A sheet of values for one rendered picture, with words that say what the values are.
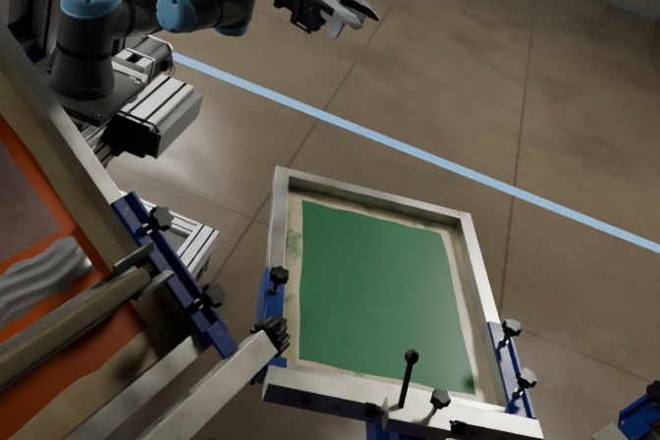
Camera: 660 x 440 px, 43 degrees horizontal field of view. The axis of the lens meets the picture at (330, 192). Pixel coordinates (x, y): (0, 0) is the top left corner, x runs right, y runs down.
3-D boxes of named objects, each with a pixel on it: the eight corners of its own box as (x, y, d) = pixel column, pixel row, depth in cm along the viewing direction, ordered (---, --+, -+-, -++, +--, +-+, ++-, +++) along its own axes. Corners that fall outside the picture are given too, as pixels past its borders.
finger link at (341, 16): (356, 49, 150) (325, 24, 155) (363, 20, 146) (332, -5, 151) (343, 52, 148) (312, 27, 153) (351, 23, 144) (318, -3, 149)
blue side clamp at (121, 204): (93, 216, 146) (115, 199, 142) (113, 205, 150) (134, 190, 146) (189, 356, 148) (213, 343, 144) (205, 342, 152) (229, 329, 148)
